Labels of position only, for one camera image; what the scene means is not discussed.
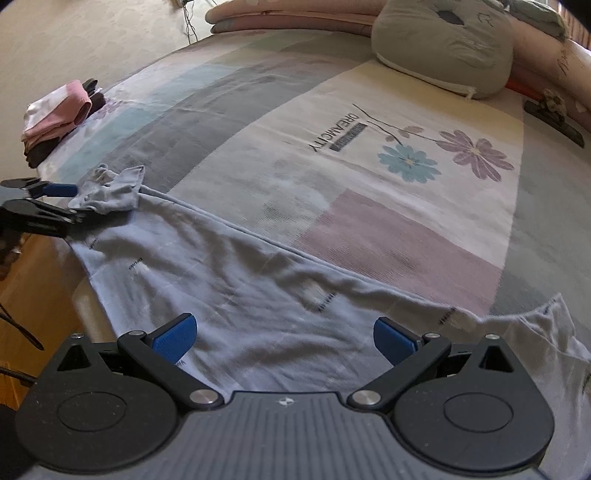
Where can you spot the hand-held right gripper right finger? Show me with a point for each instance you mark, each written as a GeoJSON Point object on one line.
{"type": "Point", "coordinates": [392, 339]}

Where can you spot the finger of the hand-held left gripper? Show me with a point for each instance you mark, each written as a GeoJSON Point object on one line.
{"type": "Point", "coordinates": [41, 217]}
{"type": "Point", "coordinates": [60, 189]}

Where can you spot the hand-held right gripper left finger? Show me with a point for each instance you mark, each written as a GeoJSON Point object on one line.
{"type": "Point", "coordinates": [175, 339]}

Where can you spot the grey pants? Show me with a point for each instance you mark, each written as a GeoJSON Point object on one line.
{"type": "Point", "coordinates": [258, 300]}

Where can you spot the folded pink and dark clothes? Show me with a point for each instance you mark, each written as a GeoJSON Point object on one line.
{"type": "Point", "coordinates": [41, 154]}

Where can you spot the black hair clip with flower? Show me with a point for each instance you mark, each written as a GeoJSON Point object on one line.
{"type": "Point", "coordinates": [554, 120]}

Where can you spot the orange red item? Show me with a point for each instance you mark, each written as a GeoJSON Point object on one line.
{"type": "Point", "coordinates": [517, 86]}

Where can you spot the grey cat face cushion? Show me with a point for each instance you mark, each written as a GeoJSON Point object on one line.
{"type": "Point", "coordinates": [438, 50]}

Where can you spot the pink floral folded quilt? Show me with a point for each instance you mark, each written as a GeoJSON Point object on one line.
{"type": "Point", "coordinates": [300, 14]}

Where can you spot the grey-green folded cloth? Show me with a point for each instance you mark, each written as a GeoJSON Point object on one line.
{"type": "Point", "coordinates": [540, 16]}

